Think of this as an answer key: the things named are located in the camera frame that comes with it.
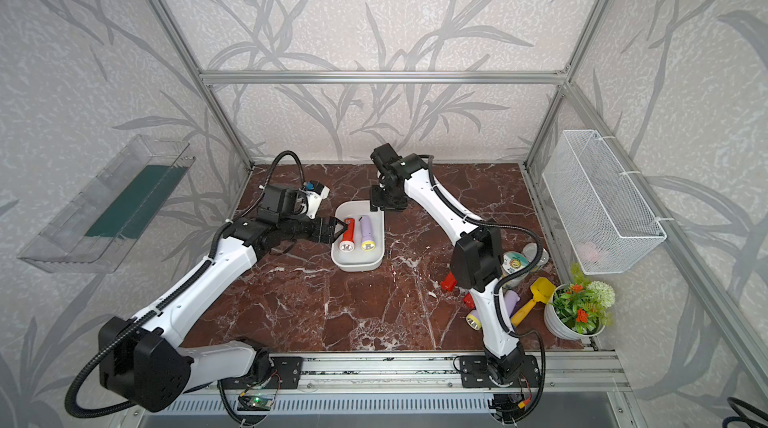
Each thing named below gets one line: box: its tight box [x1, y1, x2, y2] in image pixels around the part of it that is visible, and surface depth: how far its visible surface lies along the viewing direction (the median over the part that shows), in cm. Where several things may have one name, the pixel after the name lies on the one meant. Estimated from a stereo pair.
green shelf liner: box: [85, 165, 188, 240], surface depth 67 cm
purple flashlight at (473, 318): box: [465, 309, 483, 331], surface depth 82 cm
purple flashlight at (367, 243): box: [358, 215, 376, 252], surface depth 98 cm
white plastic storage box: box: [361, 200, 384, 272], surface depth 97 cm
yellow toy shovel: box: [510, 277, 556, 327], surface depth 87 cm
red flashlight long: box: [440, 271, 457, 292], surface depth 88 cm
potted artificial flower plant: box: [544, 262, 615, 340], surface depth 72 cm
